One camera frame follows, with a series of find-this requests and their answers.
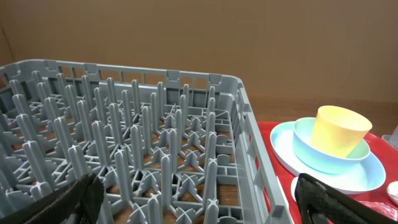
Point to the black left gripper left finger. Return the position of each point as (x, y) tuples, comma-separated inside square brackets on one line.
[(80, 200)]

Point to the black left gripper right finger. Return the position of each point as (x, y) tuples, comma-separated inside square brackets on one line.
[(320, 203)]

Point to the light blue bowl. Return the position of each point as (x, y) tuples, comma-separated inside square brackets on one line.
[(321, 161)]

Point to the light blue plate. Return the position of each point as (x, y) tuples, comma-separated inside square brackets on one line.
[(363, 177)]

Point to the yellow plastic cup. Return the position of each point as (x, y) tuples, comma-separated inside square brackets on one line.
[(337, 131)]

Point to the grey dishwasher rack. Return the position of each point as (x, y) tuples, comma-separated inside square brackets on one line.
[(168, 145)]

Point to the red snack wrapper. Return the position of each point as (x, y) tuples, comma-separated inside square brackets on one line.
[(382, 208)]

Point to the crumpled white tissue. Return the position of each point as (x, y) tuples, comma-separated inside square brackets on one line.
[(392, 191)]

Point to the clear plastic bin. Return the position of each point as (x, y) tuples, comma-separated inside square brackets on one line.
[(392, 139)]

